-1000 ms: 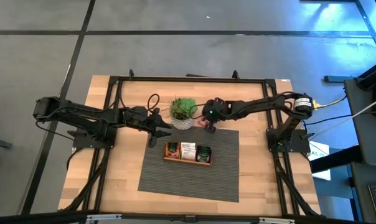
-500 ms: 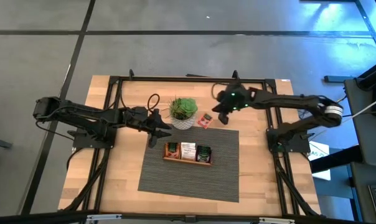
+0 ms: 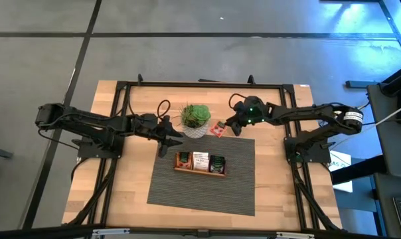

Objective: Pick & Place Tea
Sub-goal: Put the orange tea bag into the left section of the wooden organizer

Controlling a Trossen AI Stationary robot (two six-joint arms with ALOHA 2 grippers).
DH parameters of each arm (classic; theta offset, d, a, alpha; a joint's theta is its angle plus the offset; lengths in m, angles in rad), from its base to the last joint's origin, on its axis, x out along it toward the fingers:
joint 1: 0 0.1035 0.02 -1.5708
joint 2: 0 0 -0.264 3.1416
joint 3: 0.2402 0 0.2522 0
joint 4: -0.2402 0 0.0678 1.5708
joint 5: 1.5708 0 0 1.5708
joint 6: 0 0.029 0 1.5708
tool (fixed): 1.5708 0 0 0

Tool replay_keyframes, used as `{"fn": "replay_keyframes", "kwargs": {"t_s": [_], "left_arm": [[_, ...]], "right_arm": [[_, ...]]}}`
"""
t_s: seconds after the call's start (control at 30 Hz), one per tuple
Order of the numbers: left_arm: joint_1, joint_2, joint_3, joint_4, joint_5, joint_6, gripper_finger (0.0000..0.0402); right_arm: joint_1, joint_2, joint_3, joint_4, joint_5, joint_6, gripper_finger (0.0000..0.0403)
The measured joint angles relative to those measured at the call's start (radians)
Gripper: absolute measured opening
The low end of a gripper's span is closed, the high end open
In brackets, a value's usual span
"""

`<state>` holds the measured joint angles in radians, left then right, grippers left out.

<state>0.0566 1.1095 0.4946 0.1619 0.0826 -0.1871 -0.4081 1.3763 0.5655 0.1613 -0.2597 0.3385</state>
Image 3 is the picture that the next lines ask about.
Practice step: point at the potted green succulent plant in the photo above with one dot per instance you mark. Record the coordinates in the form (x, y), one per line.
(196, 114)

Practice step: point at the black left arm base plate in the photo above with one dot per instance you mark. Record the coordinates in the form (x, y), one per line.
(87, 153)

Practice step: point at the blue-grey metal bar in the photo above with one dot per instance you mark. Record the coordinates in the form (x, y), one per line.
(356, 84)

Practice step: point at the grey woven placemat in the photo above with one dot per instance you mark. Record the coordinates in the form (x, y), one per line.
(204, 196)

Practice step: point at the silver metal bracket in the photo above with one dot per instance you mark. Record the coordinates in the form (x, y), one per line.
(111, 231)
(295, 235)

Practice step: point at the black desk leg bar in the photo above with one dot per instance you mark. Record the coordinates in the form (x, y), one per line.
(360, 171)

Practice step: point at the purple blackcurrant tea packet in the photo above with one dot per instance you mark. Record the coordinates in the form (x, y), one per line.
(217, 163)

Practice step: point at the white paper sign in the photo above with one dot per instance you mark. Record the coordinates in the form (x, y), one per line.
(340, 161)

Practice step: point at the white orange Tazo tea packet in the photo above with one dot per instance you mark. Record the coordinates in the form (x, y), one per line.
(200, 161)

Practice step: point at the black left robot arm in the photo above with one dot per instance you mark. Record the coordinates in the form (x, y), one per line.
(97, 124)

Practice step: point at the black slanted beam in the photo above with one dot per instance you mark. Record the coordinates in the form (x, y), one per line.
(396, 83)

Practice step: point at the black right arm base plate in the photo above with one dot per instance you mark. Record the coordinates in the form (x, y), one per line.
(321, 156)

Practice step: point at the wooden tea organizer tray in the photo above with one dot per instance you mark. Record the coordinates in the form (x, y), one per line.
(200, 172)

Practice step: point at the black metal crossbar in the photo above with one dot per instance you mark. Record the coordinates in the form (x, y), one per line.
(38, 235)

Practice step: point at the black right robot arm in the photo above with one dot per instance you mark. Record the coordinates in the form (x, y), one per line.
(313, 114)

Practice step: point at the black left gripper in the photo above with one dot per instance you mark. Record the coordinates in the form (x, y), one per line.
(164, 132)

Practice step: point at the dark grey desk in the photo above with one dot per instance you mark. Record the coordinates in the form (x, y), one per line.
(386, 149)
(384, 212)

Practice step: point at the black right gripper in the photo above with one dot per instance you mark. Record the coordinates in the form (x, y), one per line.
(252, 111)

